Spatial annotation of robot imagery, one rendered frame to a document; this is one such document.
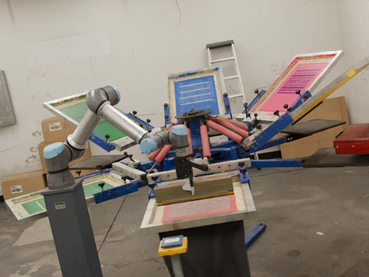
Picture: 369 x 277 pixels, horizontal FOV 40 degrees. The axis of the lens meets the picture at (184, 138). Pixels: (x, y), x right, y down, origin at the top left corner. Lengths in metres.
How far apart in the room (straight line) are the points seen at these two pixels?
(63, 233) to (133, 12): 4.73
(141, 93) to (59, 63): 1.23
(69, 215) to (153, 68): 4.55
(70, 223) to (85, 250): 0.18
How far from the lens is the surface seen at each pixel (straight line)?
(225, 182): 2.60
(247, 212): 2.53
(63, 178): 2.83
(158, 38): 7.13
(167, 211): 2.84
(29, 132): 7.66
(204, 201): 2.88
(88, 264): 2.93
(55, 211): 2.87
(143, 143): 2.46
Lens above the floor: 1.85
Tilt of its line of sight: 11 degrees down
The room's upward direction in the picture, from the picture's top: 10 degrees counter-clockwise
